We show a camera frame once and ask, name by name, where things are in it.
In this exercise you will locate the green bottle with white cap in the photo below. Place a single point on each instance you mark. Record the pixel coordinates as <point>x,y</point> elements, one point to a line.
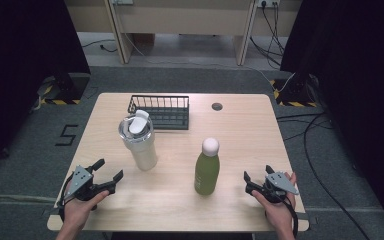
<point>207,170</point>

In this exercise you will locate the black curtain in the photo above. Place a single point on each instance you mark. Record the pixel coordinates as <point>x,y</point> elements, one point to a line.
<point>23,66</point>
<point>356,83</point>

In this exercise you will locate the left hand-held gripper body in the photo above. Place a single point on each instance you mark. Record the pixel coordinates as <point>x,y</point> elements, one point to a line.
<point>79,181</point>

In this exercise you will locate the white tumbler with flip lid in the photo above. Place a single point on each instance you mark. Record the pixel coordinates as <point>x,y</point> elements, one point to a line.
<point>140,146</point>

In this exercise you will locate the stand base with striped tape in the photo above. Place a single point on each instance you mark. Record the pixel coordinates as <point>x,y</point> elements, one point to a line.
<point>296,91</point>
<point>66,90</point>

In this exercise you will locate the person's left hand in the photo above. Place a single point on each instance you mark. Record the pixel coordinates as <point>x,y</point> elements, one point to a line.
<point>76,210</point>

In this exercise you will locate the white wall socket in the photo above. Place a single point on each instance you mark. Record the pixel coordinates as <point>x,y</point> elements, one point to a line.
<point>267,3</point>

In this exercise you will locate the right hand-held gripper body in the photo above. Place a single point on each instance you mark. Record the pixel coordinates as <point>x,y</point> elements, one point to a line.
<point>278,185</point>

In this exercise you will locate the person's right hand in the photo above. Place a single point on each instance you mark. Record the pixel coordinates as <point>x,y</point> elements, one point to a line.
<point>278,213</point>

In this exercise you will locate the beige wooden desk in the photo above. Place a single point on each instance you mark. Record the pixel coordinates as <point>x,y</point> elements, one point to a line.
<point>183,20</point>

